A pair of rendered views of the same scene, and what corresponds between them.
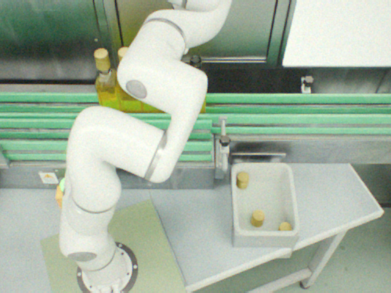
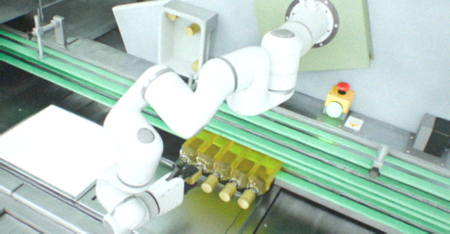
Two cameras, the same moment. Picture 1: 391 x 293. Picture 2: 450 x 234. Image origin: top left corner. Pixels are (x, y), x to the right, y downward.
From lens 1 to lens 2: 0.54 m
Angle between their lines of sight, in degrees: 20
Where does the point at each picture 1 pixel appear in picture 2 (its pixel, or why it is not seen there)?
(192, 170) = not seen: hidden behind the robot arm
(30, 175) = (368, 131)
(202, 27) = (110, 169)
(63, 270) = (350, 33)
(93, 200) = (211, 66)
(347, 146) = (117, 65)
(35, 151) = (347, 148)
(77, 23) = not seen: outside the picture
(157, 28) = (124, 176)
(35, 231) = (382, 79)
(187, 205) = not seen: hidden behind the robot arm
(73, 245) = (280, 43)
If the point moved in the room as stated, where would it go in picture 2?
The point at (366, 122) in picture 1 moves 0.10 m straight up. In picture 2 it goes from (95, 76) to (75, 88)
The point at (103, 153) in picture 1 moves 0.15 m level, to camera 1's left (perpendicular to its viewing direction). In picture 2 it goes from (185, 98) to (254, 124)
